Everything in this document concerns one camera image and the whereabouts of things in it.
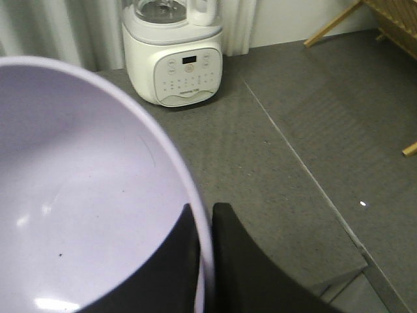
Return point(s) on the purple plastic bowl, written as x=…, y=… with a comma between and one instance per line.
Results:
x=91, y=186

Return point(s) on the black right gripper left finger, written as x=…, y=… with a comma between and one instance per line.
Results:
x=167, y=281

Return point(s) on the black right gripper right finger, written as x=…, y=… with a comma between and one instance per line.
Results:
x=246, y=279

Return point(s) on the white pleated curtain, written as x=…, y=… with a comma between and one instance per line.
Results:
x=88, y=34

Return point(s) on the white soy milk maker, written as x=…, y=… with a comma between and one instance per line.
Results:
x=173, y=50

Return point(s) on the wooden rack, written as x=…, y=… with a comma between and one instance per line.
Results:
x=396, y=22

